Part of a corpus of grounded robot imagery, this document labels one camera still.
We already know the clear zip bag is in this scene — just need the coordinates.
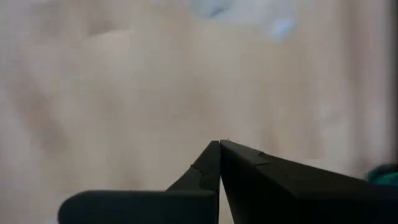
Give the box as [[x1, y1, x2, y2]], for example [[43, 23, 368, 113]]
[[183, 0, 299, 43]]

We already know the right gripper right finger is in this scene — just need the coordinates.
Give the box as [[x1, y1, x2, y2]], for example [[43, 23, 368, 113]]
[[220, 139, 398, 224]]

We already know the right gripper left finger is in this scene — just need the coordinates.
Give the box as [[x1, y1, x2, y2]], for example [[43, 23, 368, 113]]
[[57, 140, 221, 224]]

